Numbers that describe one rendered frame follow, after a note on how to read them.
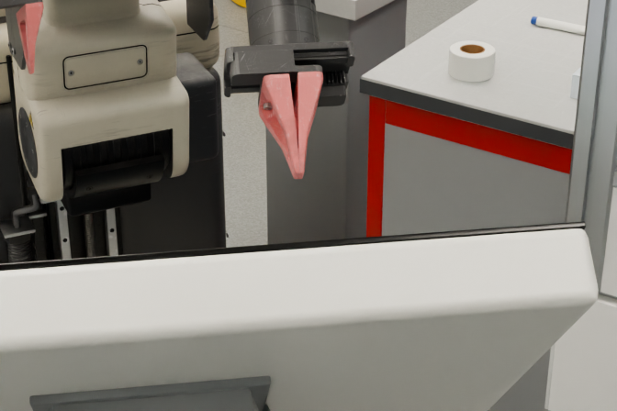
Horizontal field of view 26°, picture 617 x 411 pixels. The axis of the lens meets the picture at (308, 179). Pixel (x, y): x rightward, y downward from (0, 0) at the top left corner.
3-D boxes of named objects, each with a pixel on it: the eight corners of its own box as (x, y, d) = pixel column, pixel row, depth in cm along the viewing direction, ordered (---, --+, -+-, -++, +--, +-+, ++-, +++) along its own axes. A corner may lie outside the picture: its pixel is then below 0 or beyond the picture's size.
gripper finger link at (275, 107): (364, 155, 102) (351, 46, 105) (272, 161, 101) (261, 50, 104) (353, 188, 108) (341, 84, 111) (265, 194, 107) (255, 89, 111)
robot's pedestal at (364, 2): (234, 309, 285) (223, -31, 249) (317, 250, 306) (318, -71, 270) (350, 359, 269) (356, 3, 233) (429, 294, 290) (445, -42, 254)
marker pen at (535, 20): (530, 26, 224) (530, 16, 223) (533, 23, 225) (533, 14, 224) (609, 41, 217) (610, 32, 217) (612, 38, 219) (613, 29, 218)
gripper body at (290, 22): (356, 61, 105) (346, -21, 108) (227, 67, 104) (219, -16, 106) (346, 97, 111) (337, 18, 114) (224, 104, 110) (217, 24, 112)
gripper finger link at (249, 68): (333, 157, 101) (320, 48, 105) (240, 162, 101) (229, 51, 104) (324, 190, 108) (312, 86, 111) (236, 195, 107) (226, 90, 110)
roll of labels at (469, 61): (501, 71, 207) (503, 47, 205) (479, 85, 202) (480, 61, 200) (463, 61, 211) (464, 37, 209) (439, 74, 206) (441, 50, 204)
